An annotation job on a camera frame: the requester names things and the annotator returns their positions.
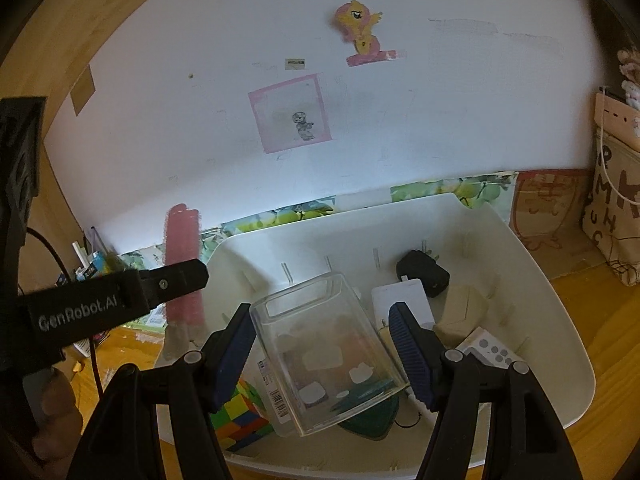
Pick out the brown-haired cloth doll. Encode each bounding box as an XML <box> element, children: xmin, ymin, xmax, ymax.
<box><xmin>616</xmin><ymin>45</ymin><xmax>640</xmax><ymax>111</ymax></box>

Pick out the clear labelled small box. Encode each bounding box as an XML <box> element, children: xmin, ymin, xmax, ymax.
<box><xmin>250</xmin><ymin>355</ymin><xmax>296</xmax><ymax>436</ymax></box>

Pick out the orange juice carton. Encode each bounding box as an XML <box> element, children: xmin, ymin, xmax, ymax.
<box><xmin>75</xmin><ymin>250</ymin><xmax>131</xmax><ymax>281</ymax></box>

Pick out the white compact camera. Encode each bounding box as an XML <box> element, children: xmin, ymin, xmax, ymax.
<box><xmin>455</xmin><ymin>326</ymin><xmax>523</xmax><ymax>368</ymax></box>

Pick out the thin black cable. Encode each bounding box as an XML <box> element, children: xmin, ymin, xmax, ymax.
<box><xmin>25</xmin><ymin>227</ymin><xmax>106</xmax><ymax>396</ymax></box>

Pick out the pink square wall sticker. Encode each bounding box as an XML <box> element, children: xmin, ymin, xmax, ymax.
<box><xmin>248</xmin><ymin>74</ymin><xmax>333</xmax><ymax>155</ymax></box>

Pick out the clear plastic box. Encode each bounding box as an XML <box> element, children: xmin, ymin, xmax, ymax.
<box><xmin>249</xmin><ymin>271</ymin><xmax>412</xmax><ymax>438</ymax></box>

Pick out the yellow pony wall sticker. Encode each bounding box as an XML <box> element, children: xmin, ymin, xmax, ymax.
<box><xmin>332</xmin><ymin>0</ymin><xmax>398</xmax><ymax>67</ymax></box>

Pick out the green bottle gold cap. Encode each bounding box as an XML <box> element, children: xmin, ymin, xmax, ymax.
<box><xmin>337</xmin><ymin>390</ymin><xmax>401</xmax><ymax>442</ymax></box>

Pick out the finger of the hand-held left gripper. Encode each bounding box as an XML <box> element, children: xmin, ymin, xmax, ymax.
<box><xmin>137</xmin><ymin>258</ymin><xmax>210</xmax><ymax>313</ymax></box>

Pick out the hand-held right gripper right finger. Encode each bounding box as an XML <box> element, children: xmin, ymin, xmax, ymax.
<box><xmin>387</xmin><ymin>301</ymin><xmax>583</xmax><ymax>480</ymax></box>

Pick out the multicoloured puzzle cube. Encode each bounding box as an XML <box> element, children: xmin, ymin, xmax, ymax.
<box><xmin>209</xmin><ymin>377</ymin><xmax>275</xmax><ymax>453</ymax></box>

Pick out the person's left hand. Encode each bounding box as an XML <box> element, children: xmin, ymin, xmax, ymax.
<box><xmin>22</xmin><ymin>365</ymin><xmax>85</xmax><ymax>466</ymax></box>

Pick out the beige angular box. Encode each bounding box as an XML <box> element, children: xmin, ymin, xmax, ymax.
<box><xmin>432</xmin><ymin>284</ymin><xmax>491</xmax><ymax>348</ymax></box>

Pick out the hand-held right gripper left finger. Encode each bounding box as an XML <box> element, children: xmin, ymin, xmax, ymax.
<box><xmin>67</xmin><ymin>302</ymin><xmax>256</xmax><ymax>480</ymax></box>

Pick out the green leaf printed poster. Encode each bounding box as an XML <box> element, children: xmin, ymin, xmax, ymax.
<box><xmin>115</xmin><ymin>170</ymin><xmax>521</xmax><ymax>271</ymax></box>

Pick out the brown cartoon cardboard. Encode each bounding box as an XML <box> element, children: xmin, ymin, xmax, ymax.
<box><xmin>510</xmin><ymin>167</ymin><xmax>608</xmax><ymax>281</ymax></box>

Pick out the white plastic bin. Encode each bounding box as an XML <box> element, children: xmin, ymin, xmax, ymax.
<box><xmin>154</xmin><ymin>192</ymin><xmax>598</xmax><ymax>478</ymax></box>

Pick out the printed brown paper bag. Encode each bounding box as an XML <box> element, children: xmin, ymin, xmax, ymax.
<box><xmin>580</xmin><ymin>127</ymin><xmax>640</xmax><ymax>288</ymax></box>

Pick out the pink rectangular bar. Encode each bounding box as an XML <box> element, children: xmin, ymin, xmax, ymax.
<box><xmin>162</xmin><ymin>203</ymin><xmax>206</xmax><ymax>356</ymax></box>

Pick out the black charger plug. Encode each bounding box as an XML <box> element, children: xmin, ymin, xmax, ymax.
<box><xmin>396</xmin><ymin>247</ymin><xmax>451</xmax><ymax>298</ymax></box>

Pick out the white rectangular box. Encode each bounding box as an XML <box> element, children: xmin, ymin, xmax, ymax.
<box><xmin>371</xmin><ymin>279</ymin><xmax>436</xmax><ymax>328</ymax></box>

